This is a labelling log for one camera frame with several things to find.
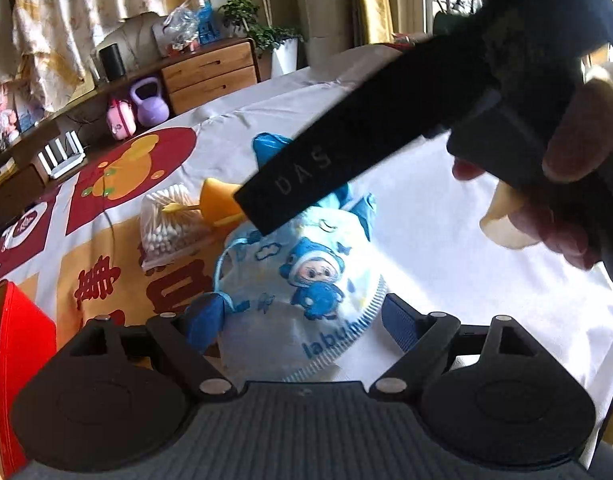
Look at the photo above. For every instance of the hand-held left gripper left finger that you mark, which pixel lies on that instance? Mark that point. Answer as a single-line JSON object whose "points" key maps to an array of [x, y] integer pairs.
{"points": [[206, 321]]}

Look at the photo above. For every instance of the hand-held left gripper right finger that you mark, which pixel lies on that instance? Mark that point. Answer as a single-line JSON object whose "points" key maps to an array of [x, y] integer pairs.
{"points": [[399, 327]]}

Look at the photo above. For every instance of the orange yellow toy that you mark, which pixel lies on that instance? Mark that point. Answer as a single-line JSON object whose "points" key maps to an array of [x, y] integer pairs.
{"points": [[219, 202]]}

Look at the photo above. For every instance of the red tin box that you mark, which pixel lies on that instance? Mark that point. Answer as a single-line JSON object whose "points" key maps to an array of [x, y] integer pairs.
{"points": [[26, 340]]}

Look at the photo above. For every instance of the person's right hand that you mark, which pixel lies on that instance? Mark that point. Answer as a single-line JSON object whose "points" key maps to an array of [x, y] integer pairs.
{"points": [[576, 140]]}

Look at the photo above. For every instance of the printed red white tablecloth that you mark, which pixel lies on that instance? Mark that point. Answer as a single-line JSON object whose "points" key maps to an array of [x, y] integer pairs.
{"points": [[436, 250]]}

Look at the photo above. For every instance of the bag of cotton swabs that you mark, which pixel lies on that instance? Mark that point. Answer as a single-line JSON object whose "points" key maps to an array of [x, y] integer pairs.
{"points": [[166, 230]]}

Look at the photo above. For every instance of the yellow curtain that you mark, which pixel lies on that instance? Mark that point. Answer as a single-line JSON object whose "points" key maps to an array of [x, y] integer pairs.
{"points": [[374, 0]]}

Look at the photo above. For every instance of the grey curtain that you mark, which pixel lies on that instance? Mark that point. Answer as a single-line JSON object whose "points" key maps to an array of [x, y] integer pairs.
{"points": [[321, 5]]}

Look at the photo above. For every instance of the white router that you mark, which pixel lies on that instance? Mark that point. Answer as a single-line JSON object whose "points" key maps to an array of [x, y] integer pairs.
{"points": [[64, 160]]}

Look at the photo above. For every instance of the pink toy case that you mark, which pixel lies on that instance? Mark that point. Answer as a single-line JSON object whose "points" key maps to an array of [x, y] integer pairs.
{"points": [[120, 119]]}

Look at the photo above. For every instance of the purple kettlebell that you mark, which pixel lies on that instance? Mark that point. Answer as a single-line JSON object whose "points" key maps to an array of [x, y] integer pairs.
{"points": [[150, 107]]}

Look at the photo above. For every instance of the white planter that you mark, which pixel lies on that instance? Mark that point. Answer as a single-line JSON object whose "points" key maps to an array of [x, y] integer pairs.
{"points": [[285, 60]]}

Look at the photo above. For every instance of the wooden tv cabinet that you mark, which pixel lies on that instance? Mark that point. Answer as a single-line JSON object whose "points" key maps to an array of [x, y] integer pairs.
{"points": [[206, 72]]}

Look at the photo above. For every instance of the green potted tree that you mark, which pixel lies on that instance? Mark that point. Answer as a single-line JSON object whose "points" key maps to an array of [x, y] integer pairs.
{"points": [[246, 12]]}

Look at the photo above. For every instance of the black cylinder speaker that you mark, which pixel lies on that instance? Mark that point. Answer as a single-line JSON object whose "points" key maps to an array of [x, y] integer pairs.
{"points": [[111, 62]]}

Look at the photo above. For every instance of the white padded chair back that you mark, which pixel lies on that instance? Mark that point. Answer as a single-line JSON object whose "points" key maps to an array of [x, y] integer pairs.
{"points": [[136, 35]]}

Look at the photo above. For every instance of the clear plastic bag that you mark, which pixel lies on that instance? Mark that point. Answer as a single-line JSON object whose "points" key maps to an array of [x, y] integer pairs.
{"points": [[179, 27]]}

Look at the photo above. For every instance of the blue box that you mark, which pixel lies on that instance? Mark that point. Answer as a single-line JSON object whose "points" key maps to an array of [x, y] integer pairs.
{"points": [[210, 25]]}

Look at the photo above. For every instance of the cream patterned cloth cover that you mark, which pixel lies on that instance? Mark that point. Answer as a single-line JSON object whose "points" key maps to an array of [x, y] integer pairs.
{"points": [[61, 25]]}

